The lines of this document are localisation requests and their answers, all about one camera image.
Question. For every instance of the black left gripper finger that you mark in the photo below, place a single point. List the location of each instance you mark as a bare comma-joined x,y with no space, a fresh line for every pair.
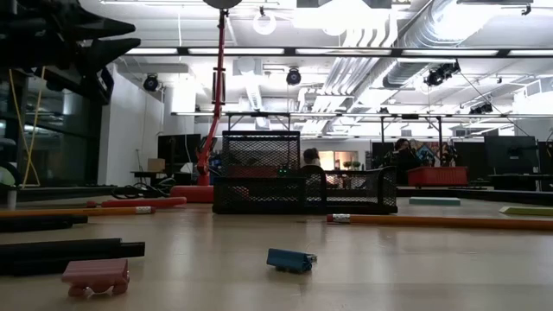
99,28
103,52

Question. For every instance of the orange pencil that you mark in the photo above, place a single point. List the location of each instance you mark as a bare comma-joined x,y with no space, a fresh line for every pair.
432,221
86,211

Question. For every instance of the black pen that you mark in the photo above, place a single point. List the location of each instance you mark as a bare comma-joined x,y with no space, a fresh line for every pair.
34,223
52,255

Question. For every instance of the black mesh desk organizer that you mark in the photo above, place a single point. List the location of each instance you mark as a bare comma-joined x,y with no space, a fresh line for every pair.
259,194

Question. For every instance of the blue binder clip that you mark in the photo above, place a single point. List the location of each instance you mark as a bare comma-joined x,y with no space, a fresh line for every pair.
285,259

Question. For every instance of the teal sticky note pad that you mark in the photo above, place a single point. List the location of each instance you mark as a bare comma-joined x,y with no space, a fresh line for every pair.
434,201

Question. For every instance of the yellow eraser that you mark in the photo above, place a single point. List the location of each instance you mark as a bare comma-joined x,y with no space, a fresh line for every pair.
529,211

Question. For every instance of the round black ceiling spotlight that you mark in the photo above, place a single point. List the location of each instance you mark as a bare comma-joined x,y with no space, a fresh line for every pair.
150,82
294,77

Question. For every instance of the red desk lamp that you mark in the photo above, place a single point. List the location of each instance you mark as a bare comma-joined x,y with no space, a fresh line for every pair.
219,86

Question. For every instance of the brown cardboard box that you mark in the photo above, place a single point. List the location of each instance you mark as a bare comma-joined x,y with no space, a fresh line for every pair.
156,165

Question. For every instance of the person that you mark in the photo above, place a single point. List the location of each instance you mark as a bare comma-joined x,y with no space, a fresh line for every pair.
311,155
404,160

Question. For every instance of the black ceiling spotlight cluster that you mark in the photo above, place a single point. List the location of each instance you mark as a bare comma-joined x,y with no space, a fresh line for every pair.
436,77

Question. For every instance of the red plastic crate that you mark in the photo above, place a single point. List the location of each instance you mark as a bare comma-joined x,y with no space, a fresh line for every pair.
438,177

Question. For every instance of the black computer monitor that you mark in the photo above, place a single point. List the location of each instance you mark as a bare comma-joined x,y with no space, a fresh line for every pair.
510,153

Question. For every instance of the white post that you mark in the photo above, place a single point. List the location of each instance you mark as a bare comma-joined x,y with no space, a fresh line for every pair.
11,198

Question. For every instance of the black frame light bar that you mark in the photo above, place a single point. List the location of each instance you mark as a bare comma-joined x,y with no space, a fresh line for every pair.
289,51

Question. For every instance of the colourful patchwork wall hanging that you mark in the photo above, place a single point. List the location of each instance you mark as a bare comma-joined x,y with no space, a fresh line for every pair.
432,153

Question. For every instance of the black aluminium table frame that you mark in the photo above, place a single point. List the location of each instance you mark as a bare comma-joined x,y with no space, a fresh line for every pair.
497,196

